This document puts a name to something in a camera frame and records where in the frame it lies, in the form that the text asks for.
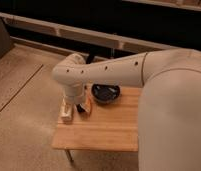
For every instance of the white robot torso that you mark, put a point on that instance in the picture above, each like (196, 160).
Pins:
(169, 117)

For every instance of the metal table leg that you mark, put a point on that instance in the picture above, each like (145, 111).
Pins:
(69, 156)

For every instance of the wooden table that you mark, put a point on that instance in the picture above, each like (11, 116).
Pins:
(111, 127)

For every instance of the black bowl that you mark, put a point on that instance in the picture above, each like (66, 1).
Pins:
(105, 94)

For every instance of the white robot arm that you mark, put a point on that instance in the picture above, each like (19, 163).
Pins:
(73, 73)

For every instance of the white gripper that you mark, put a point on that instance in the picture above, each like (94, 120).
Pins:
(66, 112)

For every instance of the dark cabinet at left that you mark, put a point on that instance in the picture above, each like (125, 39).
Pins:
(6, 43)

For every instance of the orange and black eraser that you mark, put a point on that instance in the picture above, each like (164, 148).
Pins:
(85, 108)

